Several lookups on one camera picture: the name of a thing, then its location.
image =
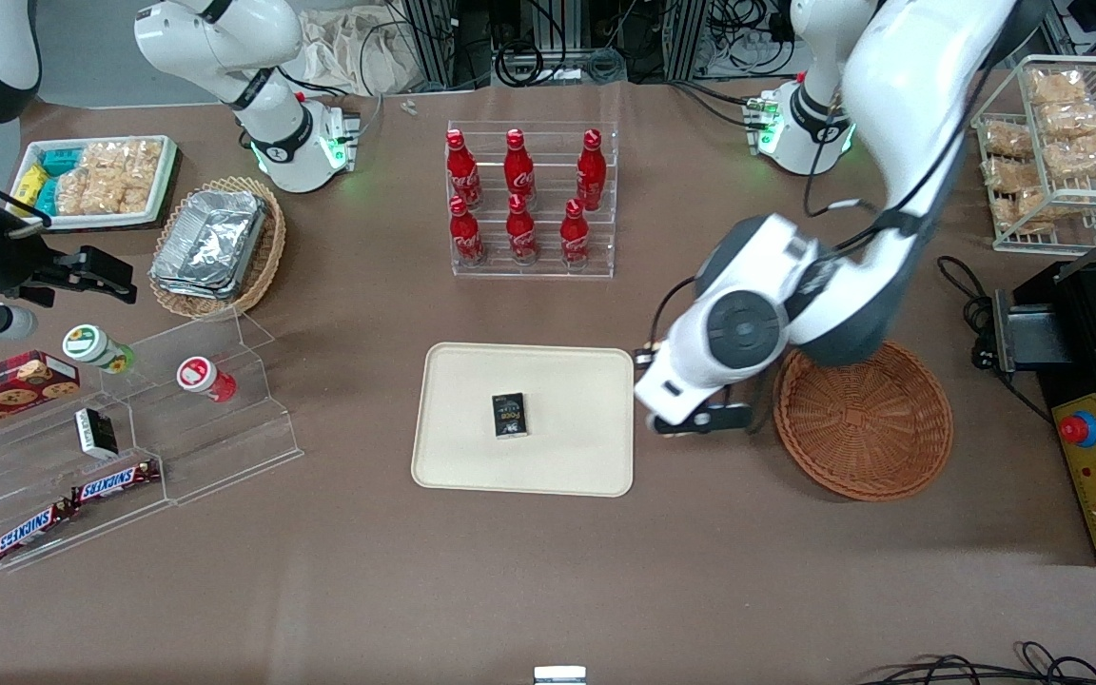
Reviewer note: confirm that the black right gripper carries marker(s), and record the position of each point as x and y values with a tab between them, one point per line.
19	269

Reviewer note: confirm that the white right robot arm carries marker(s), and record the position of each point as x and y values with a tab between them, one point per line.
225	38

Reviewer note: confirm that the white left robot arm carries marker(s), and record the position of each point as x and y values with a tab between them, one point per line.
910	86

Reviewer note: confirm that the white rectangular snack tray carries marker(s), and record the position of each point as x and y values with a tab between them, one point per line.
91	222

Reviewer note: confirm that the round brown wicker basket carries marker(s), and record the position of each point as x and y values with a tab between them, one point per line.
862	428

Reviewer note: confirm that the oval wicker basket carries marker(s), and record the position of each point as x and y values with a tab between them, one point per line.
267	257

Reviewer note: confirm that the beige plastic tray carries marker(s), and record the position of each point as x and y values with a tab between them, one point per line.
472	457

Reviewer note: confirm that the green lid cup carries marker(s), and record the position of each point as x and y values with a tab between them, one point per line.
91	345

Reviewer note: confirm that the rice cracker snack pack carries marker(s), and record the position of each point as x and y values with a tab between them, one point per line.
1073	119
125	157
1057	88
1028	211
101	193
1086	157
1014	176
1007	140

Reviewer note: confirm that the teal snack packet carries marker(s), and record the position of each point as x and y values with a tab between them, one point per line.
46	195
60	160

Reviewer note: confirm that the stacked aluminium foil containers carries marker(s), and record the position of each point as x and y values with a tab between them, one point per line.
210	243

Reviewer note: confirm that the yellow snack packet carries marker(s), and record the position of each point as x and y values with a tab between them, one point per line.
29	183

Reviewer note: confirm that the red lid cup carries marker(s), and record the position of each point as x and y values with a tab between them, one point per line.
201	376

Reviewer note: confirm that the red cookie box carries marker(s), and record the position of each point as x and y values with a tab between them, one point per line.
6	390

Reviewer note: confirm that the small black white box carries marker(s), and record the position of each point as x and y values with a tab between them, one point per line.
96	433

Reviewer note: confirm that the snickers chocolate bar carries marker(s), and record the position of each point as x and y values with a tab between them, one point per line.
115	483
32	531

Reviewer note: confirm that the clear acrylic stepped shelf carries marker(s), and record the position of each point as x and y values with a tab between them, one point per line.
225	447

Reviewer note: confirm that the small black card box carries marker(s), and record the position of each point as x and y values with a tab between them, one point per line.
510	416

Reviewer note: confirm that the clear acrylic bottle rack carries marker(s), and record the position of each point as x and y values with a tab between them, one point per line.
548	266

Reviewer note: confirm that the red cola bottle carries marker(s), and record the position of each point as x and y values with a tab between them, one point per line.
591	171
575	236
462	171
521	233
465	236
518	169

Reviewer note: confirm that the beige cloth bag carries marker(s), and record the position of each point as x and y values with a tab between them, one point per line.
358	52

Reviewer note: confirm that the black tabletop appliance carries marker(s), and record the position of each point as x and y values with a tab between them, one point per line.
1081	314

